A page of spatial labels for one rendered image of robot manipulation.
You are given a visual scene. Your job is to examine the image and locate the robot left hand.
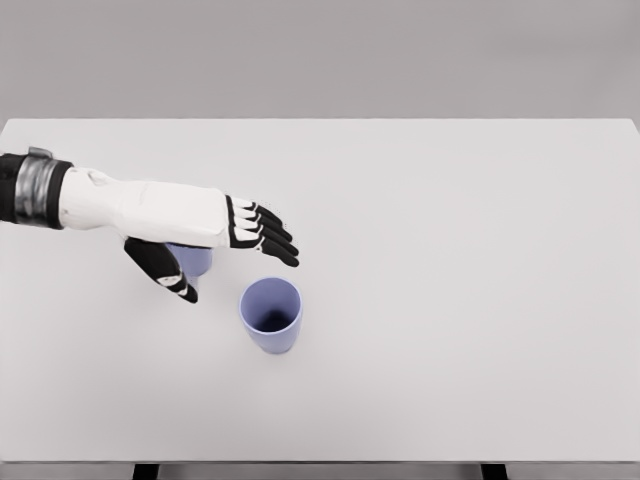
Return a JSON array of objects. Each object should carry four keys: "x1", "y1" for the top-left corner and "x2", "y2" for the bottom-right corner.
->
[{"x1": 118, "y1": 180, "x2": 301, "y2": 305}]

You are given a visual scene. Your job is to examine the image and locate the lavender plastic cup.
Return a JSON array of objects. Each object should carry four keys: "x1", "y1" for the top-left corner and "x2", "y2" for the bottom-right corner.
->
[
  {"x1": 239, "y1": 276, "x2": 304, "y2": 356},
  {"x1": 164, "y1": 242, "x2": 215, "y2": 278}
]

